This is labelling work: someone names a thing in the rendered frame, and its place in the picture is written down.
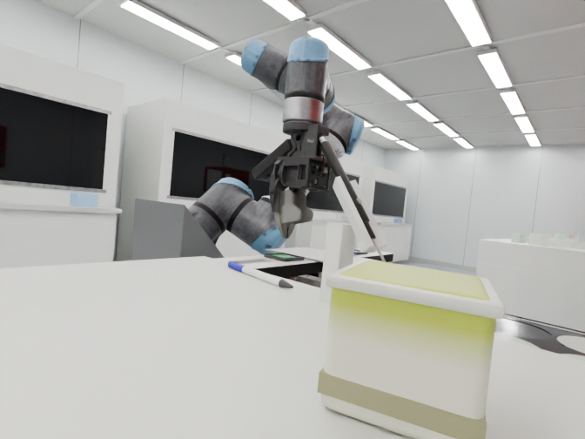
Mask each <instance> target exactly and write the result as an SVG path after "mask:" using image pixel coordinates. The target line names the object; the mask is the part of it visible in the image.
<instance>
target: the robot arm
mask: <svg viewBox="0 0 585 439"><path fill-rule="evenodd" d="M329 61H330V59H329V47H328V45H327V43H326V42H325V41H323V40H321V39H319V38H316V37H299V38H297V39H295V40H294V41H292V43H291V45H290V50H289V56H288V55H286V54H285V53H284V52H282V51H279V50H278V49H276V48H274V47H272V46H271V45H270V44H269V43H265V42H263V41H261V40H259V39H253V40H251V41H250V42H249V43H248V44H247V45H246V46H245V48H244V50H243V52H242V56H241V67H242V69H243V70H244V71H245V72H247V73H248V74H250V75H251V77H255V78H256V79H258V80H259V81H260V82H261V83H263V84H264V85H265V86H266V87H267V88H268V89H269V90H270V91H271V92H272V93H274V94H275V95H276V96H277V97H278V98H279V99H280V100H281V101H282V102H283V103H284V109H283V118H282V122H283V123H284V124H283V131H282V132H283V133H284V134H287V135H290V136H291V138H290V139H286V140H285V141H284V142H283V143H282V144H281V145H279V146H278V147H277V148H276V149H275V150H274V151H273V152H272V153H270V154H269V155H268V156H267V157H266V158H265V159H264V160H262V161H261V162H260V163H259V164H258V165H257V166H256V167H254V168H253V169H252V174H253V177H254V179H256V180H262V181H268V182H270V186H269V196H263V197H262V198H261V199H260V200H259V201H258V202H257V201H255V200H254V196H253V193H252V191H251V189H248V186H247V185H246V184H244V183H243V182H241V181H240V180H238V179H234V178H223V179H221V180H220V181H219V182H217V183H215V184H214V185H212V187H211V188H210V189H209V190H208V191H207V192H206V193H205V194H204V195H203V196H201V197H200V198H199V199H198V200H197V201H196V202H195V203H194V204H193V205H192V206H190V207H189V208H188V210H189V211H190V212H191V214H192V215H193V217H194V218H195V219H196V221H197V222H198V223H199V224H200V225H201V227H202V228H203V229H204V231H205V232H206V234H207V235H208V236H209V238H210V239H211V240H212V242H213V243H214V245H216V243H217V241H218V239H219V237H220V235H221V234H222V233H223V232H224V231H225V230H227V231H228V232H230V233H232V234H233V235H234V236H236V237H237V238H239V239H240V240H242V241H243V242H245V243H246V244H247V245H248V246H249V247H251V248H252V249H253V250H256V251H257V252H259V253H261V254H263V255H264V254H265V253H273V252H270V251H266V249H275V248H280V247H281V246H282V245H283V244H284V243H285V242H286V240H287V239H289V237H290V236H291V234H292V232H293V229H294V227H295V225H296V224H300V223H305V222H309V221H311V220H312V219H313V211H312V210H311V209H310V208H308V207H307V206H306V195H307V194H308V193H309V192H310V191H315V192H320V191H325V190H329V182H330V173H331V168H330V166H329V165H328V163H327V161H326V158H325V156H324V154H323V152H322V151H321V149H320V147H319V146H320V144H321V143H320V141H319V138H320V137H324V138H325V140H326V141H329V142H330V144H331V146H332V148H333V150H334V152H335V154H336V156H337V158H338V159H340V158H342V157H343V156H344V154H346V155H347V154H348V155H351V154H352V153H353V150H354V149H355V147H356V145H357V144H358V142H359V140H360V136H361V134H362V132H363V130H364V127H365V122H364V120H363V119H361V118H359V117H357V116H356V114H352V113H351V112H349V111H347V110H346V109H344V108H342V107H340V106H339V105H336V104H335V103H334V101H335V90H334V87H333V84H332V82H331V79H330V76H329V73H328V62H329ZM327 174H328V175H327ZM326 182H327V183H326Z"/></svg>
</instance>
